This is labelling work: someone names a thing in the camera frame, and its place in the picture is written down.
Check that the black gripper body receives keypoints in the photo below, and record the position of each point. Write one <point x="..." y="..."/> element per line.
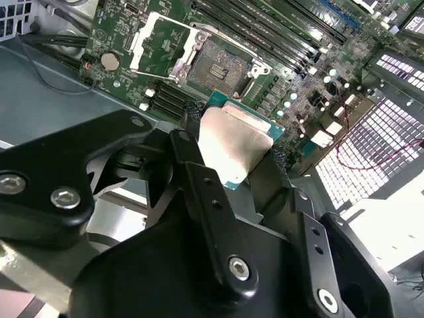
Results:
<point x="159" y="271"/>

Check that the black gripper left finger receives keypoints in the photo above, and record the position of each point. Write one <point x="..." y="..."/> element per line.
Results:
<point x="49" y="172"/>

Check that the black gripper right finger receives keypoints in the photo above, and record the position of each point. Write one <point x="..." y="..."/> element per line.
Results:
<point x="351" y="265"/>

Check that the silver-topped CPU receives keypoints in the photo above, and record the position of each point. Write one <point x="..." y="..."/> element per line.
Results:
<point x="232" y="142"/>

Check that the metal socket cover frame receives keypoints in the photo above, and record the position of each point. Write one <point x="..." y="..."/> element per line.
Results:
<point x="139" y="44"/>

